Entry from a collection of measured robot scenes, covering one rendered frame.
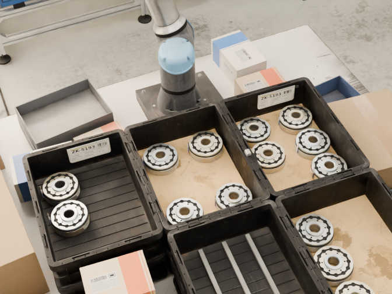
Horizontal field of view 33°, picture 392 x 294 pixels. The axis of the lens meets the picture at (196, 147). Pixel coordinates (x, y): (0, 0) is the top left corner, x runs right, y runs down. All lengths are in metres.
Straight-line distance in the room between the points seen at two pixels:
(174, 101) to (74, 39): 1.72
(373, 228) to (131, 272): 0.67
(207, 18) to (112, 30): 0.55
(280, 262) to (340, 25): 2.30
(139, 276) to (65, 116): 0.81
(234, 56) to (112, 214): 0.81
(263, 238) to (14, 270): 0.66
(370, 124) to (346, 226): 0.37
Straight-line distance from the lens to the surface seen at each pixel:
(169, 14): 2.16
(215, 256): 1.76
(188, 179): 1.91
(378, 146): 2.00
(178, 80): 2.11
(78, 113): 2.26
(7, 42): 3.70
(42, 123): 2.25
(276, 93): 2.05
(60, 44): 3.80
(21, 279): 1.82
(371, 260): 1.79
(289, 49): 2.55
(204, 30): 3.78
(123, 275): 1.63
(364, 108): 2.11
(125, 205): 1.87
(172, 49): 2.11
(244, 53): 2.38
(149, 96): 2.29
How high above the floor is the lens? 2.31
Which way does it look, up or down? 48 degrees down
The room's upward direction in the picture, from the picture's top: 3 degrees counter-clockwise
